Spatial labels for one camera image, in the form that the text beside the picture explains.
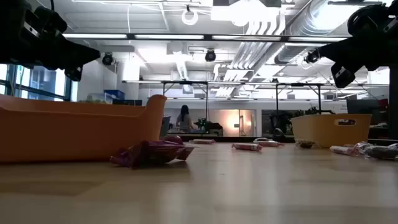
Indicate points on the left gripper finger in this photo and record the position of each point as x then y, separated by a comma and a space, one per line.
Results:
82, 61
84, 50

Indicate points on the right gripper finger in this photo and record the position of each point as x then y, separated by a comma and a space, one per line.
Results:
337, 49
337, 58

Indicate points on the orange plastic bin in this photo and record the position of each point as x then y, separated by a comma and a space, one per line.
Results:
77, 133

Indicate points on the yellow plastic bin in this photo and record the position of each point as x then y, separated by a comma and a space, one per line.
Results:
320, 130

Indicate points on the clear dark candy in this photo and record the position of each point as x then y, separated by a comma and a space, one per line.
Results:
362, 145
382, 153
306, 144

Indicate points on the pink candy roll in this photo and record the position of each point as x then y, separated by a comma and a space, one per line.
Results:
342, 150
247, 147
269, 143
202, 142

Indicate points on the purple candy pack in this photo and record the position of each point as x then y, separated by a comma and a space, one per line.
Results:
149, 154
174, 139

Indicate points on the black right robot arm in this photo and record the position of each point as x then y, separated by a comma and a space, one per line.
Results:
373, 18

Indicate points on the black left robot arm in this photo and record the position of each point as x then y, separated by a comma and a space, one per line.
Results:
18, 37

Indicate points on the black ceiling spotlight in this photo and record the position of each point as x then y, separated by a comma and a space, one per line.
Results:
210, 56
107, 59
311, 57

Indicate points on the large window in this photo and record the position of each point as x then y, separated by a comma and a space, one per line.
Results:
43, 81

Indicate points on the clear storage box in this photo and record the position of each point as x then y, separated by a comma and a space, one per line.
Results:
99, 98

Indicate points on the blue storage box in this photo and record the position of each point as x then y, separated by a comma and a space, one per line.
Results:
115, 94

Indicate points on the black monitor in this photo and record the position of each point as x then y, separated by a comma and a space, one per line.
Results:
362, 106

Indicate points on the person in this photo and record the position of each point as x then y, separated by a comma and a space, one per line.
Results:
184, 119

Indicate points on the overhead light bar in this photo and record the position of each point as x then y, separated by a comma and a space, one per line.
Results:
208, 37

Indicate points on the black background machine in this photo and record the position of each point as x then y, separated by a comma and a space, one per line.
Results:
211, 127

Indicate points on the silver ventilation duct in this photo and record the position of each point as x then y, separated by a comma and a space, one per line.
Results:
298, 31

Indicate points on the black vertical post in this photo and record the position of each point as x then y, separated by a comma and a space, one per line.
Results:
394, 102

